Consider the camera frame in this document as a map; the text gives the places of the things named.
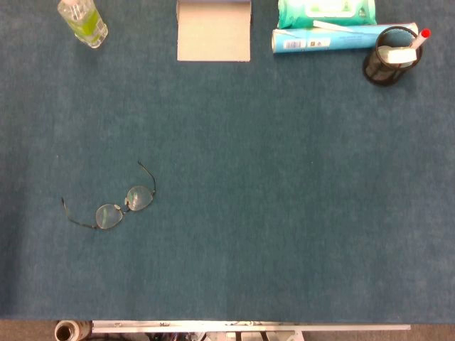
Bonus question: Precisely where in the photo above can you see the light blue cylindrical package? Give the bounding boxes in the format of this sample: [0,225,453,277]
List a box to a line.
[272,23,419,55]

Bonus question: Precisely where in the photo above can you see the clear bottle with green label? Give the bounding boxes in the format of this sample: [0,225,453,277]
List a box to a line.
[57,0,109,50]

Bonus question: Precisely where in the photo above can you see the long silver metal rod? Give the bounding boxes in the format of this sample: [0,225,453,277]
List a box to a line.
[90,320,412,335]

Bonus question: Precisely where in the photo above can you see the black mesh pen holder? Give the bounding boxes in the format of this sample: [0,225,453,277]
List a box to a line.
[362,26,424,86]

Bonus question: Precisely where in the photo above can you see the green wet wipes pack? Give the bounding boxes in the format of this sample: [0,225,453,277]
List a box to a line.
[277,0,378,30]

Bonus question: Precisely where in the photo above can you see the blue felt table cover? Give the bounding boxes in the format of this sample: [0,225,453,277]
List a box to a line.
[0,0,455,325]

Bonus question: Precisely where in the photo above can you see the white marker with red cap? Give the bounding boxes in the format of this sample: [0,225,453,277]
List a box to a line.
[410,28,432,50]

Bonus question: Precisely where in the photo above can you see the brown cardboard tape roll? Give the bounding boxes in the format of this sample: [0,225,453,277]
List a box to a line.
[54,319,94,341]

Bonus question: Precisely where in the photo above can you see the open grey cardboard box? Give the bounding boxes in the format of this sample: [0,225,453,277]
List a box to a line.
[176,0,252,63]

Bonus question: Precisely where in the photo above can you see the wire-frame eyeglasses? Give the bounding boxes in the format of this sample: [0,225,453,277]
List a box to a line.
[61,160,157,231]

